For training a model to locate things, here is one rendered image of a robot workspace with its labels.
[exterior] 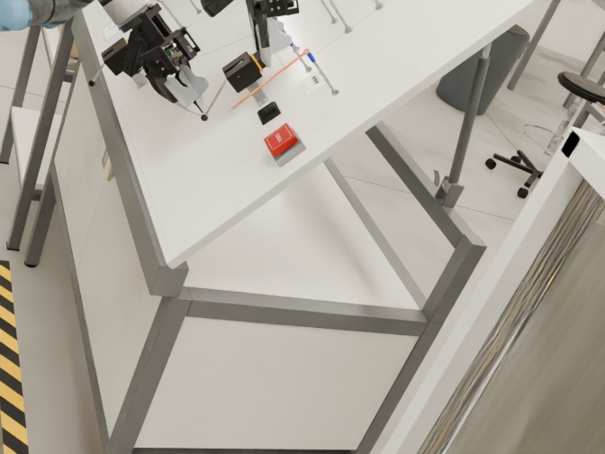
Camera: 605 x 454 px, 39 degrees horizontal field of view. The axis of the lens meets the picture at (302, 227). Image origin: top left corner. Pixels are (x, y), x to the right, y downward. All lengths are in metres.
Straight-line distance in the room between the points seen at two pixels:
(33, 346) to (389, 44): 1.47
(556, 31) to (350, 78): 5.77
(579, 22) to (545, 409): 6.21
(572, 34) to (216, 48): 5.64
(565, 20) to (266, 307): 5.87
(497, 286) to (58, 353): 1.75
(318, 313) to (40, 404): 1.01
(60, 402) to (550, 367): 1.56
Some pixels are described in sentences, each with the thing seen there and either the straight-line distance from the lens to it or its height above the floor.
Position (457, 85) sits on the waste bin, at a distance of 6.09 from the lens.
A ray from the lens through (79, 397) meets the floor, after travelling 2.48.
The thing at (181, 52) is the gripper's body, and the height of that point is 1.15.
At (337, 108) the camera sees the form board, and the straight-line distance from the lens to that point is 1.51.
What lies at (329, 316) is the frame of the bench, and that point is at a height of 0.79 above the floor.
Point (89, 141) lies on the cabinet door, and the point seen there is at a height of 0.65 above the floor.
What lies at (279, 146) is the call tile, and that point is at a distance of 1.46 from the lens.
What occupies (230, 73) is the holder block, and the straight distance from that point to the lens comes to 1.59.
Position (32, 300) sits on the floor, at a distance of 2.76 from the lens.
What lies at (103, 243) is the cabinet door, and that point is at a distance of 2.00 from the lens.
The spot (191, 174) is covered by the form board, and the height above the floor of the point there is 0.95.
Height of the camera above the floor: 1.67
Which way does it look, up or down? 27 degrees down
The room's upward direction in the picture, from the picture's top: 24 degrees clockwise
